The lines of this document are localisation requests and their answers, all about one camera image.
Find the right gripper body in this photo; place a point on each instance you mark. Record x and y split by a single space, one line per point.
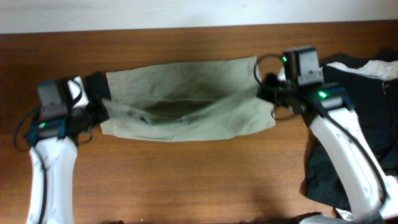
267 93

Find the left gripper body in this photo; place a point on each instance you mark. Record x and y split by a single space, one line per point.
94 101

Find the khaki shorts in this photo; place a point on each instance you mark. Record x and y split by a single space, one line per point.
187 101

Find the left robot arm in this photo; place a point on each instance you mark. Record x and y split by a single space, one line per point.
53 152

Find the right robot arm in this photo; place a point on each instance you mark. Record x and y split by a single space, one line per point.
329 113

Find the black folded garment left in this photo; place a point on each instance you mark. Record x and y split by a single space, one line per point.
96 86

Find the white garment in pile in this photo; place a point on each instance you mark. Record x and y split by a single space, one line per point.
376 69

